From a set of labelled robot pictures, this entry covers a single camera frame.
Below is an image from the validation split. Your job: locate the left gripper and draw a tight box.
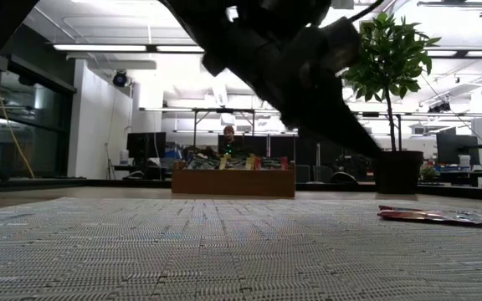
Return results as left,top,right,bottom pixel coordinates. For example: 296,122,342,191
160,0,383,159

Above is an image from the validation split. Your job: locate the green tea packet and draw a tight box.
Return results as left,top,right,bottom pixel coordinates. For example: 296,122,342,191
237,153,257,171

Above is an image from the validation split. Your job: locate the yellow lemon tea packet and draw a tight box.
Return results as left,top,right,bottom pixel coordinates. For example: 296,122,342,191
218,152,242,171

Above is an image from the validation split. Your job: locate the dark tea packet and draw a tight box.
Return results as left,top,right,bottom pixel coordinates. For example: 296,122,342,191
185,154,221,171

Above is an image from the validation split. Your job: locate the black office chair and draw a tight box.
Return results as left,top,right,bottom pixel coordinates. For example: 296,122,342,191
328,170,360,185

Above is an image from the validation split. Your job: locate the black partition panel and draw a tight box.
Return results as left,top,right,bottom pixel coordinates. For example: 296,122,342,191
240,134,269,158
269,134,295,162

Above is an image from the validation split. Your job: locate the green potted plant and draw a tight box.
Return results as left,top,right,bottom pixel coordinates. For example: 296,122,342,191
341,11,442,196

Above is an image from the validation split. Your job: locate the small green desk plant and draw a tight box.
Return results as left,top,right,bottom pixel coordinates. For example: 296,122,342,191
418,164,441,182

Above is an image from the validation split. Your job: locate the person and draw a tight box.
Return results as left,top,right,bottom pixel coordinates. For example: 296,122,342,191
218,124,243,156

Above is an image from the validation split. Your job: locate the black desktop monitor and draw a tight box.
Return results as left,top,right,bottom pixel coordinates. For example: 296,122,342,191
126,131,168,161
435,132,481,166

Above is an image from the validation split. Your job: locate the wooden three-compartment organizer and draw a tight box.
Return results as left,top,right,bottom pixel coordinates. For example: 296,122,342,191
171,159,297,199

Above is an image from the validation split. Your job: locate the black ceiling track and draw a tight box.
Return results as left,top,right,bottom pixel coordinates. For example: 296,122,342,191
416,0,482,18

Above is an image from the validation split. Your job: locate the grey woven table mat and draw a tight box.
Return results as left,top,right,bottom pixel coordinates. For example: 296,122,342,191
0,196,482,301

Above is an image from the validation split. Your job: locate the black round ceiling fixture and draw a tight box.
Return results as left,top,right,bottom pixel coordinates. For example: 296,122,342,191
111,69,130,89

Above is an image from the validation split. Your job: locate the black overhead rail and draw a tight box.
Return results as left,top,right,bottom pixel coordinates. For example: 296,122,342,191
139,106,482,119

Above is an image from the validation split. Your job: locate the yellow hanging cable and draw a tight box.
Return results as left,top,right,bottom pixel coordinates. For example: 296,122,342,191
0,64,37,181

